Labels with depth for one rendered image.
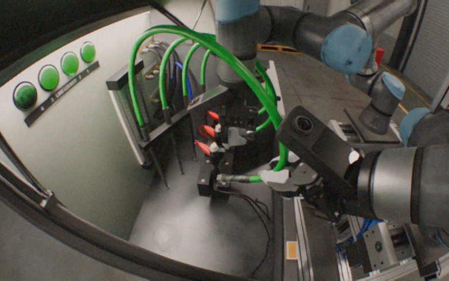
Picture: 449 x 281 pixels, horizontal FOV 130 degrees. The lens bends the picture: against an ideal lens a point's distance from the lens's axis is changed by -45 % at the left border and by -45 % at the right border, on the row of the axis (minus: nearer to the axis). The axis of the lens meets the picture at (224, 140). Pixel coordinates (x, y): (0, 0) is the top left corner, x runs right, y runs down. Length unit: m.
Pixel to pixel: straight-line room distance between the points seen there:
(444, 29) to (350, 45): 7.12
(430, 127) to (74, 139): 0.64
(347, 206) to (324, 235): 1.21
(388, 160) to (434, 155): 0.04
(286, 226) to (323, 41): 0.47
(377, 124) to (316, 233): 0.88
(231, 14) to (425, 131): 0.34
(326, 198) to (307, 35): 0.23
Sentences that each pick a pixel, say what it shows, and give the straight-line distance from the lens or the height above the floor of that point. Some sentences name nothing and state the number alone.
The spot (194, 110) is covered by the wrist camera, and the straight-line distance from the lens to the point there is 0.41.
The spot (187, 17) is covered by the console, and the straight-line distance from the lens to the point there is 0.74.
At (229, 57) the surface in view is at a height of 1.38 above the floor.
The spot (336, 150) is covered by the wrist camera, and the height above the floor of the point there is 1.33.
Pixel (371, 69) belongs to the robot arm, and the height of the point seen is 1.27.
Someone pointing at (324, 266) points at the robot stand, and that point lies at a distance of 1.42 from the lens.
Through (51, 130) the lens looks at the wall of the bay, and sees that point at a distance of 0.43.
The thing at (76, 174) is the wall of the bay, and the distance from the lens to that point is 0.48.
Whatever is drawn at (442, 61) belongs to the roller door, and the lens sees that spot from 7.17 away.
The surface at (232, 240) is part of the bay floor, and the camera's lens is 0.66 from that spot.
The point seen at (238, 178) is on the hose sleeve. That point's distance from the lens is 0.40.
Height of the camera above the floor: 1.47
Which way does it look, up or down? 44 degrees down
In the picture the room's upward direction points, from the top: straight up
